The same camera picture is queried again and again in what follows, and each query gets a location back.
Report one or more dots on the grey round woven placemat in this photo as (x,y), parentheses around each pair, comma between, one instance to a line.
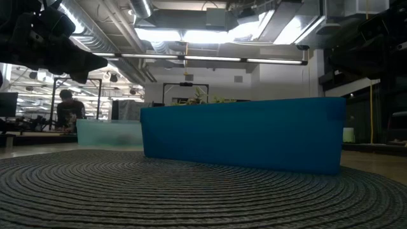
(190,203)

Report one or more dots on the person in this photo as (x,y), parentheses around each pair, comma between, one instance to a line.
(68,111)

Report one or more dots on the black computer monitor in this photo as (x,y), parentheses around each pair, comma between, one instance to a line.
(8,104)

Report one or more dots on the background workbench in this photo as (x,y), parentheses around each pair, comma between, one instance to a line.
(31,136)

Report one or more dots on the white cylindrical container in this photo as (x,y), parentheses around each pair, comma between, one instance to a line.
(349,135)

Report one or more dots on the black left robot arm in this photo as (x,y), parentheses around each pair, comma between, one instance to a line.
(16,6)

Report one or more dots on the small green potted plant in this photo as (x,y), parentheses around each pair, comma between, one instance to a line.
(198,100)

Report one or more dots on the black background rig frame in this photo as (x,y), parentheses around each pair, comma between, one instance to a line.
(99,95)
(186,84)

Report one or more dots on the long ceiling light bar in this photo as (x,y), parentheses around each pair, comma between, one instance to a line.
(190,58)

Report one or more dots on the grey cover sheet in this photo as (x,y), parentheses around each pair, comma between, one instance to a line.
(127,109)

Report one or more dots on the teal plastic bin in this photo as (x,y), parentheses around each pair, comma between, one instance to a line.
(105,133)

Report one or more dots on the large silver spiral duct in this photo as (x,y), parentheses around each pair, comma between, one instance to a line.
(105,38)

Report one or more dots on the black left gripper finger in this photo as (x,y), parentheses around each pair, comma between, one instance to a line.
(79,77)
(87,62)

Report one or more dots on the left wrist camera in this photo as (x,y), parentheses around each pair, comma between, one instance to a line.
(58,22)

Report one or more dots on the dark blue plastic bin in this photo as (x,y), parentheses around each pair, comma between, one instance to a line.
(254,136)

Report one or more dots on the small silver spiral duct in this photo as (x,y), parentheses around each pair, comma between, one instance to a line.
(141,8)

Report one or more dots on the grey ceiling unit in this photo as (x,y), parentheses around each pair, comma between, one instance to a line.
(216,17)

